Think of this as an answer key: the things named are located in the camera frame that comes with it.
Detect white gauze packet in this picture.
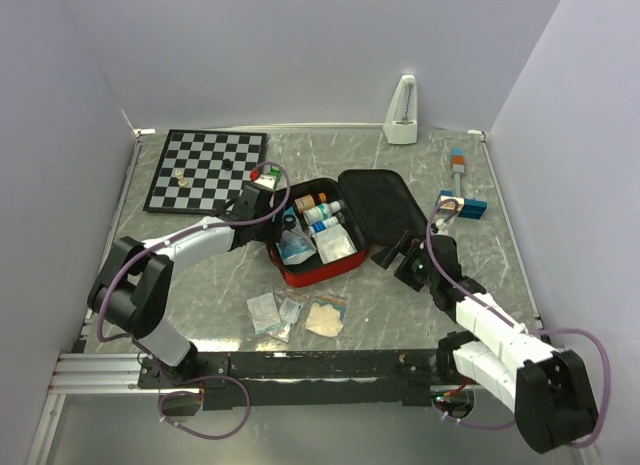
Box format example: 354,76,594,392
315,224,357,264

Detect blue toy block stack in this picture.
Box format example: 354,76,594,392
436,190,488,220

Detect amber medicine bottle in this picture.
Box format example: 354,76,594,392
293,193,327,214

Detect aluminium frame rail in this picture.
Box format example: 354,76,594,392
47,347,166,396

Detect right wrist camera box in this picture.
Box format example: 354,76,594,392
431,217,454,235

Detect red black medicine case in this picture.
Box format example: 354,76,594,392
267,169,427,288

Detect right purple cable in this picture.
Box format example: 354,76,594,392
425,198,612,449

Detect beige bandage patch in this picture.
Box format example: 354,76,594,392
305,295,347,338

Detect grey orange blue toy stick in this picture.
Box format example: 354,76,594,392
450,148,466,197

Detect black white chessboard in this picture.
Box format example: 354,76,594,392
143,129,268,215

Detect clear green-label bottle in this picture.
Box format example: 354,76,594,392
303,201,343,225

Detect black handled scissors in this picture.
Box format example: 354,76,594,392
283,214,305,236

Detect black base bar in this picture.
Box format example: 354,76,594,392
138,349,465,411

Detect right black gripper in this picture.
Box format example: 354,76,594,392
371,230,438,292

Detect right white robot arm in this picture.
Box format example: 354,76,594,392
372,233,599,453

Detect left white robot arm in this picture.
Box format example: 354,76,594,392
87,183,286,387

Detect blue white bandage packet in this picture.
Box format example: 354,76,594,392
276,231,317,266

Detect clear bag with pads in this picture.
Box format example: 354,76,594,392
247,292,281,334

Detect blue white small bottle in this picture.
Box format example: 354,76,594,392
308,216,344,236

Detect white metronome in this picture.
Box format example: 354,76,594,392
383,75,418,145

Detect white blue wipe sachet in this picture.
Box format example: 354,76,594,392
270,288,307,343

